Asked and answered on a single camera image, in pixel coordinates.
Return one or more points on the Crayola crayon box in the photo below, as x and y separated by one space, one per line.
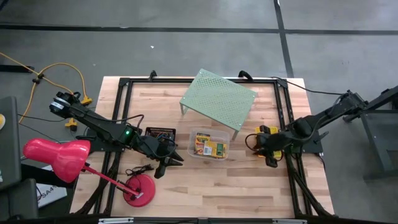
214 149
202 140

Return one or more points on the black mesh basket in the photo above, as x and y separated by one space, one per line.
149 132

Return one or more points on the clear plastic bin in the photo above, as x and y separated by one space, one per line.
224 133

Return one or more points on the grey cabinet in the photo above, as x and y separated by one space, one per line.
7 140

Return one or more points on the black aluminium table frame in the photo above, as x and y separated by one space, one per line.
161 80

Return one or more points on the blue rubber band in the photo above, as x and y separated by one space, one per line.
161 136

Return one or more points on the white labelled box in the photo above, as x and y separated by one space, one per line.
51 196

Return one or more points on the green perforated metal shelf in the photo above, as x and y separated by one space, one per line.
217 98

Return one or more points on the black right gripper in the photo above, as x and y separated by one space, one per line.
278 140

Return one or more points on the silver metal bracket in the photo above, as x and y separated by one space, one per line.
116 221
289 221

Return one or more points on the round yellowish object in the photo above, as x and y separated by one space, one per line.
2 121

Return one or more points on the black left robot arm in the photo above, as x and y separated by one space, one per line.
99 126

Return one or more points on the red desk lamp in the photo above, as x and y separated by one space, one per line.
62 155

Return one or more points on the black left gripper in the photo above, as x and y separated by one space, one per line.
155 146

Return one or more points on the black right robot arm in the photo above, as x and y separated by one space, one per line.
326 116

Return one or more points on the yellow plastic basket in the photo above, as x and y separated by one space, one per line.
274 129

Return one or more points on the grey box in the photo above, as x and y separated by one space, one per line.
18 199

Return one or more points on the dark metal side table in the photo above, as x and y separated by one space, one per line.
373 137

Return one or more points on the black floor bar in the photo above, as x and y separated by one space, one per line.
15 68

